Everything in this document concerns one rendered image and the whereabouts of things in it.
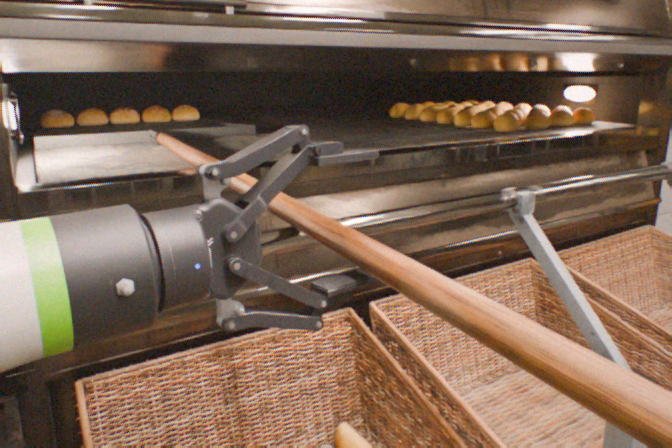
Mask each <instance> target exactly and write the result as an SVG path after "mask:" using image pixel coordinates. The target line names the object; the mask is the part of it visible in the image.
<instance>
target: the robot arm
mask: <svg viewBox="0 0 672 448"><path fill-rule="evenodd" d="M308 135H309V129H308V127H307V126H306V125H287V126H286V127H284V128H282V129H280V130H278V131H276V132H275V133H273V134H271V135H269V136H267V137H265V138H263V139H262V140H260V141H258V142H256V143H254V144H252V145H251V146H249V147H247V148H245V149H243V150H241V151H240V152H238V153H236V154H234V155H232V156H230V157H228V158H227V159H225V160H223V161H219V162H211V163H204V164H200V165H199V166H198V167H197V169H196V173H197V175H198V176H199V177H200V178H202V181H203V189H204V197H205V198H203V199H202V200H201V201H200V202H198V203H196V204H194V205H191V206H186V207H180V208H174V209H168V210H162V211H156V212H149V213H143V214H139V215H138V213H137V212H136V211H135V210H134V209H133V208H132V207H130V206H129V205H120V206H114V207H107V208H101V209H94V210H88V211H81V212H75V213H68V214H62V215H55V216H48V217H42V218H36V219H29V220H22V221H16V222H8V223H0V373H2V372H4V371H7V370H9V369H12V368H15V367H18V366H20V365H23V364H26V363H29V362H32V361H36V360H39V359H42V358H46V357H49V356H52V355H56V354H59V353H63V352H66V351H70V350H73V349H77V348H80V347H84V346H87V345H91V344H94V343H98V342H101V341H105V340H108V339H112V338H115V337H118V336H122V335H125V334H129V333H132V332H136V331H139V330H143V329H146V328H150V327H151V326H152V325H153V324H154V322H155V320H156V318H157V315H158V312H163V311H167V310H171V309H174V308H178V307H182V306H185V305H189V304H192V303H196V302H200V301H203V300H205V299H208V298H215V299H216V304H217V312H215V314H214V316H213V321H214V322H215V323H216V324H217V325H219V326H220V327H221V328H223V329H224V330H225V331H227V332H234V331H237V330H240V329H244V328H247V327H250V326H252V327H266V328H281V329H296V330H311V331H319V330H321V329H322V328H323V326H324V321H323V319H322V315H323V311H324V310H325V309H326V308H327V306H330V305H333V304H336V303H339V302H340V301H341V302H342V301H345V300H348V299H350V298H351V297H352V296H353V289H357V288H360V287H363V286H366V285H369V284H372V283H375V282H379V281H380V280H378V279H377V278H375V277H374V276H372V275H370V274H369V273H367V272H366V271H364V270H362V269H361V268H357V269H354V270H351V271H347V272H344V273H340V274H337V275H333V276H330V277H326V278H323V279H320V280H316V281H313V282H311V284H310V285H311V290H313V291H315V292H312V291H310V290H308V289H305V288H303V287H301V286H299V285H297V284H294V283H292V282H290V281H288V280H285V279H283V278H281V277H279V276H276V275H274V274H272V273H270V272H268V271H265V270H263V269H261V268H259V266H260V263H261V260H263V259H264V257H263V250H262V247H261V244H260V237H261V225H260V223H258V222H257V219H258V218H259V217H260V216H261V215H262V214H263V213H264V212H265V211H266V209H267V205H268V204H269V203H270V202H271V201H272V200H273V199H274V198H275V197H276V196H277V195H278V194H279V193H280V192H281V191H282V190H283V189H284V188H285V187H286V186H287V185H288V184H289V183H290V182H291V181H292V180H293V179H294V178H295V177H296V176H297V175H298V174H299V173H300V172H301V171H302V170H303V169H304V168H305V167H306V166H307V165H308V166H326V165H333V164H340V163H347V162H354V161H361V160H368V159H375V158H379V150H366V149H358V150H350V151H343V143H341V142H337V141H329V142H320V143H312V142H311V141H310V139H309V136H308ZM291 146H292V148H291V149H290V150H289V151H288V152H287V153H286V154H285V155H284V156H283V157H282V158H281V159H280V160H279V161H278V162H277V163H276V164H275V165H274V166H273V167H272V168H271V169H270V170H269V171H268V172H267V173H266V174H265V175H264V176H263V177H262V178H260V179H259V180H258V181H257V182H256V183H255V184H254V185H253V186H252V187H251V188H250V189H249V190H248V191H247V192H246V193H244V194H242V195H240V196H239V197H238V198H237V199H236V200H235V201H234V202H233V203H230V202H229V201H227V200H225V199H223V198H221V197H220V193H221V191H222V190H223V189H224V188H226V187H228V186H229V185H230V183H231V178H233V177H237V176H239V175H242V174H244V173H246V172H247V171H249V170H251V169H253V168H254V167H256V166H258V165H260V164H261V163H263V162H265V161H267V160H268V159H270V158H272V157H274V156H275V155H277V154H279V153H281V152H282V151H284V150H286V149H288V148H289V147H291ZM247 280H251V281H253V282H255V283H258V284H260V285H262V286H265V287H268V288H270V289H272V290H275V291H277V292H279V293H282V294H284V295H286V296H289V297H291V298H293V299H296V300H298V301H300V302H303V303H305V309H304V311H303V310H292V309H282V308H271V307H261V306H250V305H243V304H241V303H240V302H238V301H236V300H232V299H231V297H233V296H234V295H235V294H236V292H237V291H238V290H239V289H240V288H241V287H242V286H243V285H244V284H245V282H246V281H247Z"/></svg>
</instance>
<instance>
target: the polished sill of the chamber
mask: <svg viewBox="0 0 672 448"><path fill-rule="evenodd" d="M658 132H659V127H655V126H644V125H639V126H629V127H618V128H608V129H598V130H587V131H577V132H566V133H556V134H545V135H535V136H525V137H514V138H504V139H493V140H483V141H472V142H462V143H452V144H441V145H431V146H420V147H410V148H399V149H389V150H379V158H375V159H368V160H361V161H354V162H347V163H340V164H333V165H326V166H308V165H307V166H306V167H305V168H304V169H303V170H302V171H301V172H300V173H299V174H298V175H297V176H296V177H295V178H294V179H293V180H292V181H291V182H290V183H289V184H293V183H301V182H309V181H317V180H325V179H334V178H342V177H350V176H358V175H366V174H374V173H383V172H391V171H399V170H407V169H415V168H423V167H432V166H440V165H448V164H456V163H464V162H473V161H481V160H489V159H497V158H505V157H513V156H522V155H530V154H538V153H546V152H554V151H562V150H571V149H579V148H587V147H595V146H603V145H611V144H620V143H628V142H636V141H644V140H652V139H657V138H658ZM278 161H279V160H274V161H265V162H263V163H261V164H260V165H258V166H256V167H254V168H253V169H251V170H249V171H247V172H246V173H245V174H247V175H249V176H251V177H253V178H255V179H257V180H259V179H260V178H262V177H263V176H264V175H265V174H266V173H267V172H268V171H269V170H270V169H271V168H272V167H273V166H274V165H275V164H276V163H277V162H278ZM196 169H197V168H191V169H180V170H170V171H159V172H149V173H139V174H128V175H118V176H107V177H97V178H86V179H76V180H66V181H55V182H45V183H34V184H24V185H17V187H16V196H17V203H18V209H19V215H20V216H21V217H23V216H31V215H40V214H48V213H56V212H64V211H72V210H80V209H89V208H97V207H105V206H113V205H121V204H129V203H138V202H146V201H154V200H162V199H170V198H178V197H187V196H195V195H203V194H204V189H203V181H202V178H200V177H199V176H198V175H197V173H196Z"/></svg>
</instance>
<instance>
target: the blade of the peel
mask: <svg viewBox="0 0 672 448"><path fill-rule="evenodd" d="M150 128H163V129H165V130H167V131H169V133H170V135H171V136H173V137H175V138H177V139H179V140H182V139H198V138H213V137H229V136H244V135H256V131H255V125H246V124H231V123H219V122H209V123H190V124H170V125H150V126H130V127H111V128H91V129H71V130H51V131H35V135H34V141H35V149H44V148H59V147H75V146H90V145H105V144H121V143H136V142H151V141H150V134H149V129H150Z"/></svg>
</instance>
